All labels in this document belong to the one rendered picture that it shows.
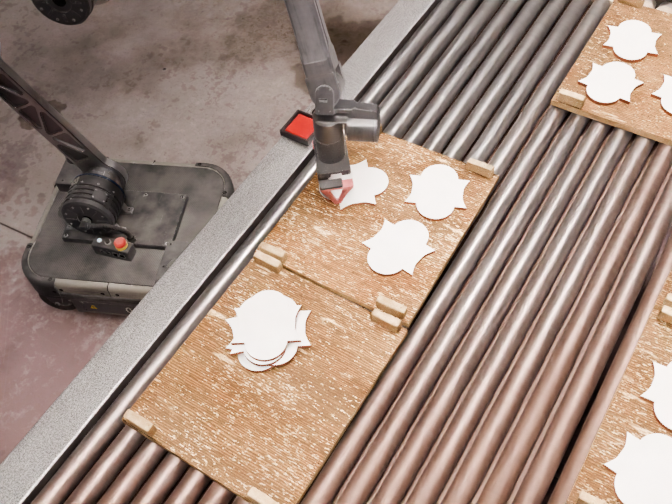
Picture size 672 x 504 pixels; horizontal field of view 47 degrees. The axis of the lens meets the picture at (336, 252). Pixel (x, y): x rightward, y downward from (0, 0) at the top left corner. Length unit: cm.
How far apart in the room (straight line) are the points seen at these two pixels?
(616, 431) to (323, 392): 50
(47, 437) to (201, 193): 131
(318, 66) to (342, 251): 37
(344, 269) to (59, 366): 139
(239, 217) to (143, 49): 205
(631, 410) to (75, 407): 98
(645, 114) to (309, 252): 81
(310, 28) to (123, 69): 218
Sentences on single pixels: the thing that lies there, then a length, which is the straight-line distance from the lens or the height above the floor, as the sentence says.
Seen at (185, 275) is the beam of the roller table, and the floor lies 91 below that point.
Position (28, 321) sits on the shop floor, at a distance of 284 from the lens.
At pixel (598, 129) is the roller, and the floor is 92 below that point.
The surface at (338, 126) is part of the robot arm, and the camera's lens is 150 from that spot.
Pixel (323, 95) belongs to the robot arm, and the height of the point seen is 121.
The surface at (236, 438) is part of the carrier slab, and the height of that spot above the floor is 94.
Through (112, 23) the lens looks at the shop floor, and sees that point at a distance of 383.
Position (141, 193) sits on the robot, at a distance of 267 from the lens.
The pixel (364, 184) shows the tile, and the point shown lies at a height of 94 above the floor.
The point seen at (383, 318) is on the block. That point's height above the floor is 96.
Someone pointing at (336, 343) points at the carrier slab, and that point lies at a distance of 145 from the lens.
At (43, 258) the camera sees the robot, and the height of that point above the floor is 24.
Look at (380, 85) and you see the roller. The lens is 190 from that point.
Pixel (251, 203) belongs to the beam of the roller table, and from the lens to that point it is 169.
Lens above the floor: 220
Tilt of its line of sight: 54 degrees down
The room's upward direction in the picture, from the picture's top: 7 degrees counter-clockwise
